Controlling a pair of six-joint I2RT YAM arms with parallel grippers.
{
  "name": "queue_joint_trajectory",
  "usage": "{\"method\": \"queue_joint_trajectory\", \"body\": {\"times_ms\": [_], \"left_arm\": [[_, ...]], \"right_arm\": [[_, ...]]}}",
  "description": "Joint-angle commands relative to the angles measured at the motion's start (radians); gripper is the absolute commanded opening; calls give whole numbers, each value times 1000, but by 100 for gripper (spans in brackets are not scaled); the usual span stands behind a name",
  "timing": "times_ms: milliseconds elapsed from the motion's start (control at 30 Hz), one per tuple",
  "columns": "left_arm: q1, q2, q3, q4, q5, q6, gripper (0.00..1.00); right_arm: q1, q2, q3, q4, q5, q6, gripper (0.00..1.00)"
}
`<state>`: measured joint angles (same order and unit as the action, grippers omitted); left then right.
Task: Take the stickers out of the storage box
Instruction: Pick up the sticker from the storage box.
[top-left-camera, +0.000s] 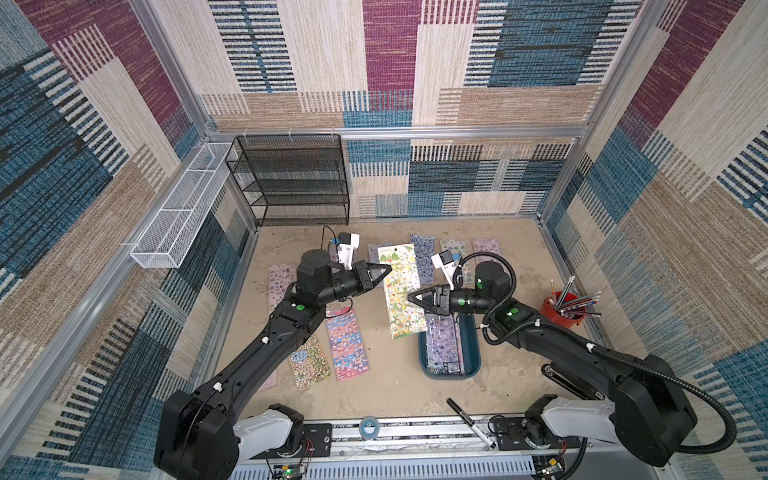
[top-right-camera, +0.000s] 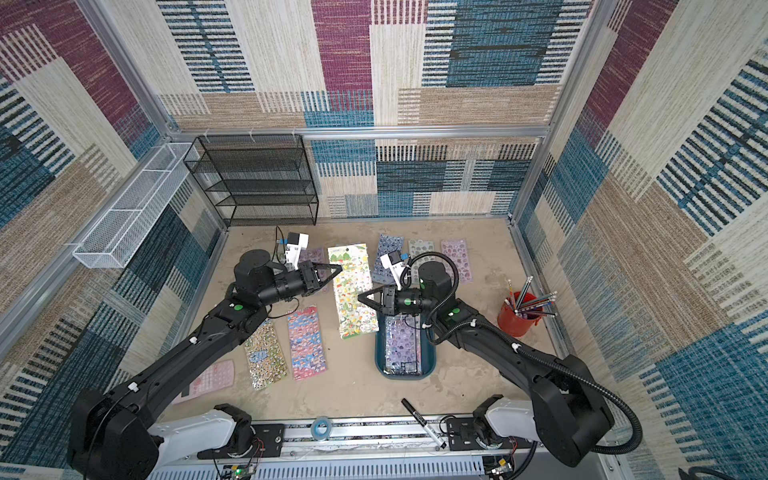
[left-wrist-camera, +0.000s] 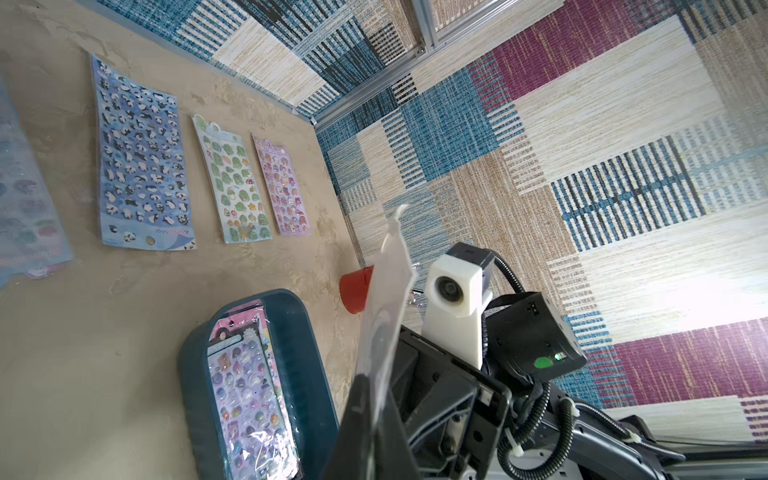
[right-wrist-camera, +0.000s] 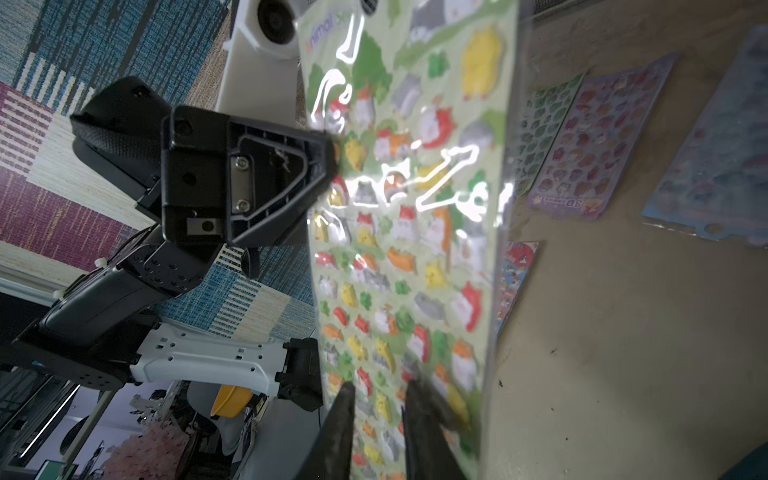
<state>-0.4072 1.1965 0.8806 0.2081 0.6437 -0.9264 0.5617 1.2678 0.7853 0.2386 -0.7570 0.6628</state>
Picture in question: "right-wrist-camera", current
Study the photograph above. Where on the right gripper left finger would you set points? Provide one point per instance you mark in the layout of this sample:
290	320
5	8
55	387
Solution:
331	454

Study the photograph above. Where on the pink purple sticker sheet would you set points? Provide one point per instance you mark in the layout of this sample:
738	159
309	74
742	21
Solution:
595	142

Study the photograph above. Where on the green yellow sticker sheet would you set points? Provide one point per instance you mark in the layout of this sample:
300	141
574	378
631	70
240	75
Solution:
415	96

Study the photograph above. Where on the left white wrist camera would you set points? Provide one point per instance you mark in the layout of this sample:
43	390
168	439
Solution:
260	78

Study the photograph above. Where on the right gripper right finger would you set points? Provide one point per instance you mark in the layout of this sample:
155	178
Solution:
427	453

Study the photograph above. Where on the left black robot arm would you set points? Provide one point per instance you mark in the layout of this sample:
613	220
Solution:
103	334

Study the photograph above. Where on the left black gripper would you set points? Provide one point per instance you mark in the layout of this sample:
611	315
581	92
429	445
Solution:
172	161

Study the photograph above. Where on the light blue sticker sheet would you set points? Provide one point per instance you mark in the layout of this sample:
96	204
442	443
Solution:
716	185

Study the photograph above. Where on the red blue sticker sheet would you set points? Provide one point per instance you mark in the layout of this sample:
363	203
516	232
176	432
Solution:
517	262

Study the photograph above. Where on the teal plastic storage box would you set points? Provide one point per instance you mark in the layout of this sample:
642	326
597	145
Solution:
754	466

